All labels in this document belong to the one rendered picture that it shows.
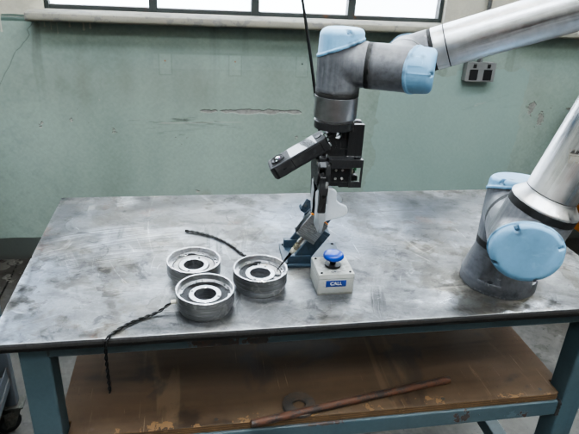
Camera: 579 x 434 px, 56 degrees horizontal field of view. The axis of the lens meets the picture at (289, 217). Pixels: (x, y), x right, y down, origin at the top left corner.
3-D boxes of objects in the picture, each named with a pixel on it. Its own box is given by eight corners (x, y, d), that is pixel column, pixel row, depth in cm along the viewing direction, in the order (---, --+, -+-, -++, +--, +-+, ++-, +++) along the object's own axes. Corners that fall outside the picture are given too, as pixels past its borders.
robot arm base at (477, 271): (511, 260, 122) (521, 220, 118) (550, 298, 109) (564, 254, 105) (447, 263, 120) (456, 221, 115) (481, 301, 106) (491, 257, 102)
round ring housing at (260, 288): (290, 299, 104) (291, 280, 102) (234, 301, 102) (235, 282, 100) (282, 270, 113) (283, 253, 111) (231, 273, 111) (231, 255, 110)
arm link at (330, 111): (319, 100, 90) (310, 89, 98) (316, 127, 92) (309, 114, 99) (363, 101, 91) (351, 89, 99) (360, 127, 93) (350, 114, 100)
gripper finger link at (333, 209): (347, 238, 101) (351, 189, 98) (315, 238, 101) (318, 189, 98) (343, 232, 104) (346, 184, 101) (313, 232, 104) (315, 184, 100)
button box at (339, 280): (317, 295, 105) (319, 273, 103) (309, 276, 112) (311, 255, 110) (357, 293, 107) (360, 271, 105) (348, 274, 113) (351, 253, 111)
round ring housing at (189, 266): (164, 266, 112) (164, 249, 111) (216, 261, 115) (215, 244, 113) (169, 294, 103) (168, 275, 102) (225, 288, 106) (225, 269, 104)
